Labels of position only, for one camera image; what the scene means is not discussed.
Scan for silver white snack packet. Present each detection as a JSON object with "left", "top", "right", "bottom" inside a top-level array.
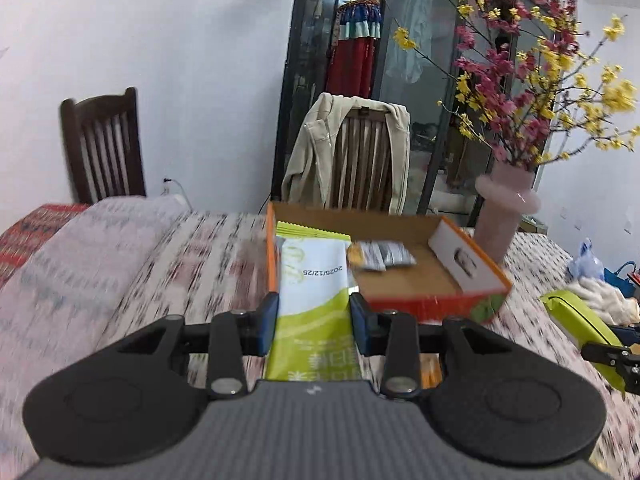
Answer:
[{"left": 347, "top": 240, "right": 416, "bottom": 272}]

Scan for blue white plastic bag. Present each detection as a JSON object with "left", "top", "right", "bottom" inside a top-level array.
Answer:
[{"left": 567, "top": 238, "right": 604, "bottom": 281}]

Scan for dark wooden chair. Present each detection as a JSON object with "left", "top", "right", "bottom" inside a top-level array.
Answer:
[{"left": 58, "top": 87, "right": 146, "bottom": 204}]

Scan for white cloth gloves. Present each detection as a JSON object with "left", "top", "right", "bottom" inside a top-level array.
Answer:
[{"left": 566, "top": 276, "right": 639, "bottom": 326}]

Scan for wooden chair with jacket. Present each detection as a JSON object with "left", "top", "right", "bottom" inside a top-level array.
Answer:
[{"left": 329, "top": 107, "right": 393, "bottom": 214}]

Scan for dark glass sliding door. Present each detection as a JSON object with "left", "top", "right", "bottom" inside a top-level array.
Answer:
[{"left": 269, "top": 0, "right": 566, "bottom": 226}]

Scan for beige jacket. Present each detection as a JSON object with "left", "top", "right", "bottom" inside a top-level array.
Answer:
[{"left": 281, "top": 92, "right": 410, "bottom": 214}]

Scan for green snack bar packet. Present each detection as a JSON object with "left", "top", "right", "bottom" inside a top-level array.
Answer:
[{"left": 539, "top": 289, "right": 629, "bottom": 394}]

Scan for red orange cardboard box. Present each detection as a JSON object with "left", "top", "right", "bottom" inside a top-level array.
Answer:
[{"left": 266, "top": 202, "right": 512, "bottom": 323}]

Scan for pink glass vase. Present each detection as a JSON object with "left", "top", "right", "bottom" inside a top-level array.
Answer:
[{"left": 473, "top": 162, "right": 540, "bottom": 264}]

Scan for green white snack packet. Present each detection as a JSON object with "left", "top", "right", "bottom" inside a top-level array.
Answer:
[{"left": 265, "top": 221, "right": 361, "bottom": 382}]

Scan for calligraphy print tablecloth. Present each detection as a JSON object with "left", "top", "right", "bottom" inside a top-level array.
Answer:
[{"left": 0, "top": 209, "right": 640, "bottom": 480}]

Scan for folded pale striped blanket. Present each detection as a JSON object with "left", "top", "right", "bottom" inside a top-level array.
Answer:
[{"left": 1, "top": 195, "right": 188, "bottom": 479}]

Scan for yellow and pink flower branches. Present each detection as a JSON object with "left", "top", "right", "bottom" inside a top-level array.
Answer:
[{"left": 391, "top": 0, "right": 640, "bottom": 168}]

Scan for red blue hanging garment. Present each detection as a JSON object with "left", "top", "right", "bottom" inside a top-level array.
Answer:
[{"left": 326, "top": 0, "right": 383, "bottom": 99}]

